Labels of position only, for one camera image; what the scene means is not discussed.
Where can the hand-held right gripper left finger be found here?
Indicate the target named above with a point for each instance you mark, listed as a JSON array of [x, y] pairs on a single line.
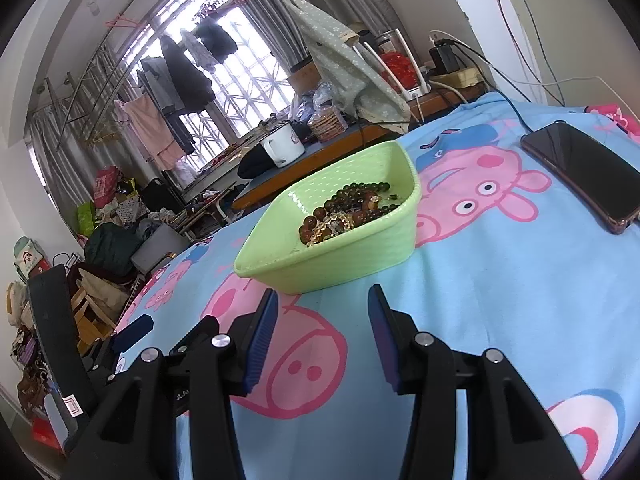
[[260, 345]]

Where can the white router with antennas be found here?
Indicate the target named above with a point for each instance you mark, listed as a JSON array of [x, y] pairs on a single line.
[[417, 92]]

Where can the cardboard box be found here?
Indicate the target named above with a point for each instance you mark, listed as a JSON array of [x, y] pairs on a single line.
[[304, 79]]

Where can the plastic bag of snacks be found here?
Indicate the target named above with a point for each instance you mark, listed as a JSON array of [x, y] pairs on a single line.
[[327, 125]]

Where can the window with metal grille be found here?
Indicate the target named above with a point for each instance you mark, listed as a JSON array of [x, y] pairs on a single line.
[[250, 85]]

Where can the cartoon printed blue blanket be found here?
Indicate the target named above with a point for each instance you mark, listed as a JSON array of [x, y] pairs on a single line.
[[475, 285]]

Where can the grey hanging garment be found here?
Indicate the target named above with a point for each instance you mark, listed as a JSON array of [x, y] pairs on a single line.
[[152, 82]]

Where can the dark smartphone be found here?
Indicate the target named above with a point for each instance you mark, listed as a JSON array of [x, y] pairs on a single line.
[[585, 170]]

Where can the dark green bag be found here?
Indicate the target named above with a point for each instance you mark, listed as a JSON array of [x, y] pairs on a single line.
[[110, 250]]

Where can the red shopping bag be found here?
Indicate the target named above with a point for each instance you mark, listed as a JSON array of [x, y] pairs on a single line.
[[106, 187]]

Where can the white enamel mug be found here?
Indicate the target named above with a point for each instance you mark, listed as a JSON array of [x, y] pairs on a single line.
[[285, 147]]

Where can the green plastic basket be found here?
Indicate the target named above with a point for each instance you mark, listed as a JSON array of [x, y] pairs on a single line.
[[325, 265]]

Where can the wooden desk with blue top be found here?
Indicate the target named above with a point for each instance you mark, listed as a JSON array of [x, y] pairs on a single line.
[[280, 175]]

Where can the green shopping bag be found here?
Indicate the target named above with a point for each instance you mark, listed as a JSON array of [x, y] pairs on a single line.
[[85, 217]]

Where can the black hanging jacket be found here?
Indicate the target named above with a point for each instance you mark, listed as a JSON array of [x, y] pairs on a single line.
[[187, 77]]

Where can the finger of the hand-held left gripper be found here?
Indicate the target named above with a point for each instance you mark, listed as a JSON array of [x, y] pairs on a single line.
[[132, 331], [196, 332]]

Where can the dark hanging shorts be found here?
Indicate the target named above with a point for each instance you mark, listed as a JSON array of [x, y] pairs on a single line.
[[216, 40]]

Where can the metal drying rack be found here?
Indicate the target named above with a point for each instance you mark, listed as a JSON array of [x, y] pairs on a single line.
[[85, 95]]

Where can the pink hanging garment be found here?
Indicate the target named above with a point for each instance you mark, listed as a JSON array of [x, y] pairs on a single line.
[[150, 130]]

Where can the black suitcase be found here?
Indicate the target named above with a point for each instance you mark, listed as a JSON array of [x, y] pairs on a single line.
[[160, 195]]

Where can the wooden stool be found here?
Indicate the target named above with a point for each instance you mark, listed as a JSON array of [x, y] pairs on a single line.
[[92, 317]]

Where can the grey storage box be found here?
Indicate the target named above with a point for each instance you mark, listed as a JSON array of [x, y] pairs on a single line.
[[160, 250]]

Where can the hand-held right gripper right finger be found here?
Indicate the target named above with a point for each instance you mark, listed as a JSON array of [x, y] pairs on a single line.
[[382, 345]]

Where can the pile of bead jewelry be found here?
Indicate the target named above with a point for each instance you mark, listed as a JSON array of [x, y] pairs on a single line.
[[345, 212]]

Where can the red plastic bag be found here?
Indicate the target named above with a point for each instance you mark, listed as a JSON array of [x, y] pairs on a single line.
[[400, 67]]

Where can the beige power strip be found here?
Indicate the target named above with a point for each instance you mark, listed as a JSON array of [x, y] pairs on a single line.
[[460, 80]]

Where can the black charger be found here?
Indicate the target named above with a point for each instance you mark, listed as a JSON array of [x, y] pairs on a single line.
[[445, 59]]

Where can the pink clothes hanger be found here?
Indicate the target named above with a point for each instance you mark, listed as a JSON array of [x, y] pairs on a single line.
[[125, 22]]

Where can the floral cloth cover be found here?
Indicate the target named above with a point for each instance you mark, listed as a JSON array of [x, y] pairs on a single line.
[[340, 65]]

